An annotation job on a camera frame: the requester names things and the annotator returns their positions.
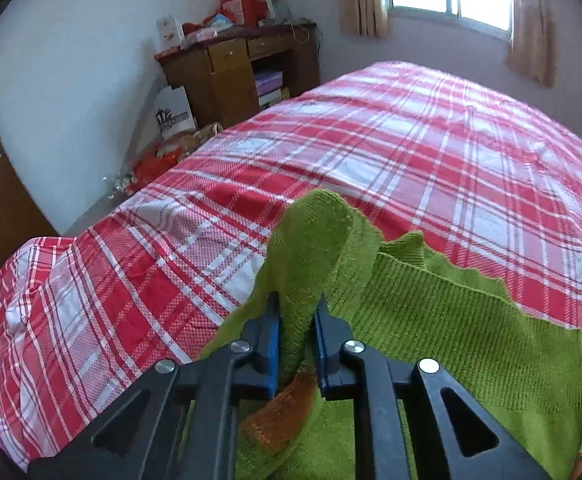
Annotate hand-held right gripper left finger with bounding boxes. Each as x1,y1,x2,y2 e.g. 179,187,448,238
28,292,282,480

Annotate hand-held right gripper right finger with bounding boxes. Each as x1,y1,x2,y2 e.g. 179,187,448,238
313,294,554,480

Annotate green orange striped knit sweater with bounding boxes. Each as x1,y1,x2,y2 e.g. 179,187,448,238
198,187,582,480

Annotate red plastic bag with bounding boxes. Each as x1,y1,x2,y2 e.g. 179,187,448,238
133,152,179,191

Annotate shiny wrappers on floor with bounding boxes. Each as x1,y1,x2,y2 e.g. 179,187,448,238
102,172,139,198

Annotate gold patterned bag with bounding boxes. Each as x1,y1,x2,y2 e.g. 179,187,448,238
157,122,222,158

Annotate bed with red plaid sheet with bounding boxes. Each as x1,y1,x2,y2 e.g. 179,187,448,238
0,60,582,473

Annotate white printed paper bag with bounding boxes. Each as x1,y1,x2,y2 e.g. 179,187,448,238
153,85,198,140

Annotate purple flat box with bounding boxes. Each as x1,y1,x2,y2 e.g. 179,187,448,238
255,71,284,95

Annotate brown wooden desk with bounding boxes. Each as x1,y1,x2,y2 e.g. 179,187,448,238
154,22,320,128

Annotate white printed box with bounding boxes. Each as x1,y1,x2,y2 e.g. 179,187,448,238
157,16,186,51

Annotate red gift box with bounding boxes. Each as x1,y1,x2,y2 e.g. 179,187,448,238
219,0,262,26

